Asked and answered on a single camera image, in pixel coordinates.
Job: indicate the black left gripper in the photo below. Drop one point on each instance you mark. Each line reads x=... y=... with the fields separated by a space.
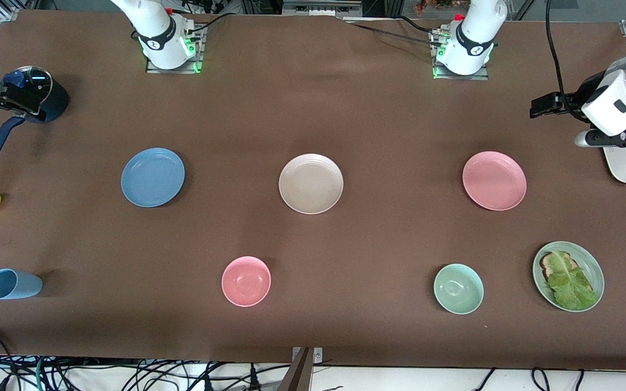
x=578 y=98

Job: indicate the wide pink bowl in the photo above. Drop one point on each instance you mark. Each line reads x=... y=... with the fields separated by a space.
x=494 y=181

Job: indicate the wide blue bowl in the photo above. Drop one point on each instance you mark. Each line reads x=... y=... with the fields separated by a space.
x=152 y=177

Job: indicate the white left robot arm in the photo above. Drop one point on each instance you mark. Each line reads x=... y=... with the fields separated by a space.
x=473 y=32

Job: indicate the glass pot lid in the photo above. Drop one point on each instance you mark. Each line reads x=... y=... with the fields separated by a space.
x=41 y=80

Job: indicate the dark blue pot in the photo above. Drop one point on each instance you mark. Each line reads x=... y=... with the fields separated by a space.
x=58 y=103

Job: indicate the toast slice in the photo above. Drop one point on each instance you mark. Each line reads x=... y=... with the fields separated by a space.
x=548 y=264

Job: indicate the green plate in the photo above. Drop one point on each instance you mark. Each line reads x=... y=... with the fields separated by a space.
x=595 y=271

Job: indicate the blue cup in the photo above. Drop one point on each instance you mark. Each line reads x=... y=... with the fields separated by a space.
x=17 y=285

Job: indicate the green lettuce leaf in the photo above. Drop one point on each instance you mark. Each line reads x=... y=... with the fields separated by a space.
x=571 y=285

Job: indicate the brown table cloth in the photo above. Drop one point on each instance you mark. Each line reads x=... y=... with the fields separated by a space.
x=345 y=108

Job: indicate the small green bowl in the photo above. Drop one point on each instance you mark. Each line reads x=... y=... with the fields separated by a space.
x=458 y=289

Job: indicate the silver metal device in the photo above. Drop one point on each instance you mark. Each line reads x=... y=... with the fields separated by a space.
x=318 y=8

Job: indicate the wide beige bowl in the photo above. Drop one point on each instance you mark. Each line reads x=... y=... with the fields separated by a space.
x=311 y=184

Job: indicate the small pink bowl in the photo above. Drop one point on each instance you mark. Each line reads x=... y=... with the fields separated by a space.
x=246 y=281

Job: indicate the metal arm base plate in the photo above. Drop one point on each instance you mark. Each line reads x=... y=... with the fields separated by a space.
x=462 y=77
x=174 y=70

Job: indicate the metal bracket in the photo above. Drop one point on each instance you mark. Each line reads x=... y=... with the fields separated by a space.
x=318 y=355

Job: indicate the brown post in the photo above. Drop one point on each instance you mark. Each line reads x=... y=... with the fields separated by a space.
x=301 y=374

